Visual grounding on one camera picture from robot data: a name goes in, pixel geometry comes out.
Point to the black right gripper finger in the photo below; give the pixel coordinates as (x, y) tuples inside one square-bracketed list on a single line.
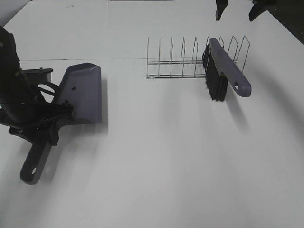
[(220, 7), (260, 6)]

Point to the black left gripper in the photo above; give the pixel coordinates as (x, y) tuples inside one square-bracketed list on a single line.
[(22, 106)]

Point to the pile of coffee beans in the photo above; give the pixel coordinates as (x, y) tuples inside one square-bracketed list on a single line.
[(67, 96)]

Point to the purple plastic dustpan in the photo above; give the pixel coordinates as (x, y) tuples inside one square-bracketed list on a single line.
[(79, 102)]

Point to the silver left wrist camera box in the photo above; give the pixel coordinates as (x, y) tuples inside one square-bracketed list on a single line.
[(38, 76)]

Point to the metal wire rack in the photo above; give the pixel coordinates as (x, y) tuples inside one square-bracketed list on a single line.
[(166, 60)]

